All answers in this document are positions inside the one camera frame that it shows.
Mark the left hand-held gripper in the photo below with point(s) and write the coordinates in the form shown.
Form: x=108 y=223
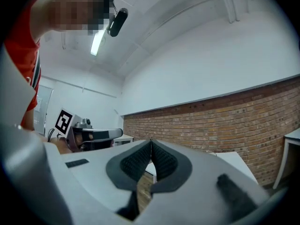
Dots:
x=63 y=123

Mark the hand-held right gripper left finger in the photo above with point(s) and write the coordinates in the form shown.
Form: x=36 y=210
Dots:
x=93 y=172

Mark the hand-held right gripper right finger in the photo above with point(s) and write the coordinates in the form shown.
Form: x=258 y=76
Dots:
x=201 y=172

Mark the person's left forearm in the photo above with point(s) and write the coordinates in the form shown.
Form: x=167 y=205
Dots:
x=64 y=147

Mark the white table with shelf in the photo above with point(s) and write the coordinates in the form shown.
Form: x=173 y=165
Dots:
x=125 y=138

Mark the long ceiling light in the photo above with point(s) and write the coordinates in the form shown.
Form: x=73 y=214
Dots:
x=96 y=43

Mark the white table with thick legs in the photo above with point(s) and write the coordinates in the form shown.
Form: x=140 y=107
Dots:
x=293 y=135

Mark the person's red shirt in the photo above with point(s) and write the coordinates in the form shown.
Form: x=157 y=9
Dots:
x=21 y=50

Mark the person's head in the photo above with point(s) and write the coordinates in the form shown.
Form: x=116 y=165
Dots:
x=70 y=10

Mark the white ceiling pipe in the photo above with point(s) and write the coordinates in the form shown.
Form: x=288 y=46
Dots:
x=230 y=6

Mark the black head camera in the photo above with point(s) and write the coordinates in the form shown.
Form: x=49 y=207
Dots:
x=118 y=22

